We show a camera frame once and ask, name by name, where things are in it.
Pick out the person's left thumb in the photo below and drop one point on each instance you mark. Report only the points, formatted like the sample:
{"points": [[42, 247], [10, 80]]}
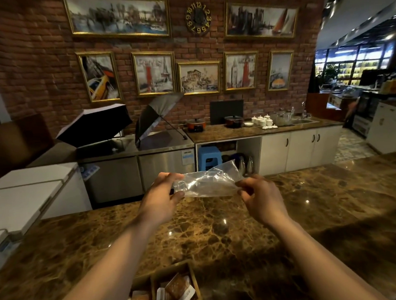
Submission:
{"points": [[177, 198]]}

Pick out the cluster of white teacups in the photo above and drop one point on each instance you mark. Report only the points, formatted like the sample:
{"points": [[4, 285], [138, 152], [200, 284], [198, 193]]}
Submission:
{"points": [[263, 121]]}

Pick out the green potted plant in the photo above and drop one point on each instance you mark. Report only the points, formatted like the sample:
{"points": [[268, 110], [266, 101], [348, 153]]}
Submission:
{"points": [[327, 75]]}

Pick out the person's left forearm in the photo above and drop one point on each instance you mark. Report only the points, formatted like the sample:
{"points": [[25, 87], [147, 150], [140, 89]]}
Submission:
{"points": [[105, 277]]}

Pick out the red cooking pot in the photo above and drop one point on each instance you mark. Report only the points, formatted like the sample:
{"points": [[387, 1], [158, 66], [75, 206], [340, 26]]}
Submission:
{"points": [[196, 125], [233, 121]]}

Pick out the person's right forearm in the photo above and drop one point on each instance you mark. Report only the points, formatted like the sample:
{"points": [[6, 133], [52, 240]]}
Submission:
{"points": [[322, 264]]}

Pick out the group of glass jars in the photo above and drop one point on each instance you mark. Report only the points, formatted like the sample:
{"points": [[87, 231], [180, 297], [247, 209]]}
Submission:
{"points": [[284, 116]]}

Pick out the stainless steel counter fridge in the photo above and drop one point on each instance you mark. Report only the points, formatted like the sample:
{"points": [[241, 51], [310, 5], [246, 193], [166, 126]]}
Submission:
{"points": [[119, 176]]}

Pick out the clock tower painting gold frame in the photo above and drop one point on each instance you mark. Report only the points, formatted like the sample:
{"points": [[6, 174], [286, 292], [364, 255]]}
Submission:
{"points": [[240, 71]]}

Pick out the chrome sink faucet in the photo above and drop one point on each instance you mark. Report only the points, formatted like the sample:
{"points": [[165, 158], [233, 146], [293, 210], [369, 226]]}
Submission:
{"points": [[303, 110]]}

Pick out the open black umbrella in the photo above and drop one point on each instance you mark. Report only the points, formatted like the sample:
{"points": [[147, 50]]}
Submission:
{"points": [[94, 124]]}

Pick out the brown wooden bench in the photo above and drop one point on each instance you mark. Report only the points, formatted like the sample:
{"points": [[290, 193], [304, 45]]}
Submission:
{"points": [[16, 139]]}

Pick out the yellow taxi painting gold frame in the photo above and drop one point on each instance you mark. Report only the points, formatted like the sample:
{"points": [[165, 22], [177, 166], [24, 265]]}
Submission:
{"points": [[99, 77]]}

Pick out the sepia building painting gold frame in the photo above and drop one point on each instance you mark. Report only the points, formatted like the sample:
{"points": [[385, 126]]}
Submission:
{"points": [[199, 78]]}

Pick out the black flat panel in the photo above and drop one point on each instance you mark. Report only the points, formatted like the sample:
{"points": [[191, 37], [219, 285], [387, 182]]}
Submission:
{"points": [[225, 108]]}

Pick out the steel sink basin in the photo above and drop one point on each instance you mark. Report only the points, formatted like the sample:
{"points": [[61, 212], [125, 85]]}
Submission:
{"points": [[304, 121]]}

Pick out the person's right hand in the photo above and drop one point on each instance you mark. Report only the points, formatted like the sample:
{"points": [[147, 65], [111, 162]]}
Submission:
{"points": [[264, 201]]}

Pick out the person's left hand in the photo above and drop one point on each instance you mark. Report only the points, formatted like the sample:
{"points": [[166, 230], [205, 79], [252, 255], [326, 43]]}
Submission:
{"points": [[156, 204]]}

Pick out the small white bowl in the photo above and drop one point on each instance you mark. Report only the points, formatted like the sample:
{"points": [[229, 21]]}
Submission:
{"points": [[248, 124]]}

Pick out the round dark wall clock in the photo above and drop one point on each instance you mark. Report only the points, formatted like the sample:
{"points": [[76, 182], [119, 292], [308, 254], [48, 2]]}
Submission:
{"points": [[198, 19]]}

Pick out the wooden divided box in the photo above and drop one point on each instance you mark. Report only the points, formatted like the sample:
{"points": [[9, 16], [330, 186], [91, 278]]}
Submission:
{"points": [[192, 282]]}

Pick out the clear plastic bag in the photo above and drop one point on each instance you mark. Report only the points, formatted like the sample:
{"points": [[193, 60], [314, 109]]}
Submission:
{"points": [[208, 182]]}

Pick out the white fridge label sticker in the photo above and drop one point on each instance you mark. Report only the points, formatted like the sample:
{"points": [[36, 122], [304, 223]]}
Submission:
{"points": [[188, 157]]}

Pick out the blue and white paper label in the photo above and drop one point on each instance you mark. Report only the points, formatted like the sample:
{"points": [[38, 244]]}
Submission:
{"points": [[89, 171]]}

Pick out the red booth tower painting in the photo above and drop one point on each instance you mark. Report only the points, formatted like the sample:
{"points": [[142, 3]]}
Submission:
{"points": [[154, 74]]}

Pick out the orange boat painting gold frame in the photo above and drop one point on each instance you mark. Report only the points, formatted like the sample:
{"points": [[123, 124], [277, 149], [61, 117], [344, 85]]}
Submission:
{"points": [[280, 71]]}

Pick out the sailboat painting gold frame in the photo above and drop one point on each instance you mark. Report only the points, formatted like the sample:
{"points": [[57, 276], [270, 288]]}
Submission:
{"points": [[260, 20]]}

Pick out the white side cabinet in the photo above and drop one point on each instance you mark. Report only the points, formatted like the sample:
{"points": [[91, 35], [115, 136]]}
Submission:
{"points": [[389, 128]]}

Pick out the white base cabinet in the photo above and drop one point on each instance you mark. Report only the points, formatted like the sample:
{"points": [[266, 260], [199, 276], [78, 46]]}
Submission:
{"points": [[298, 150]]}

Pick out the person's right thumb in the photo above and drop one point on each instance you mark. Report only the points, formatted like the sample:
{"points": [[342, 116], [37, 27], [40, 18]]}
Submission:
{"points": [[243, 185]]}

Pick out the blue plastic stool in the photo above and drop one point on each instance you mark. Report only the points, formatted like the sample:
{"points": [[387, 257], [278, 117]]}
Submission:
{"points": [[209, 157]]}

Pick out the wide harbour painting gold frame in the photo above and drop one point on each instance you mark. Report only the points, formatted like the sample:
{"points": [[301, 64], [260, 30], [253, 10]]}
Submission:
{"points": [[116, 14]]}

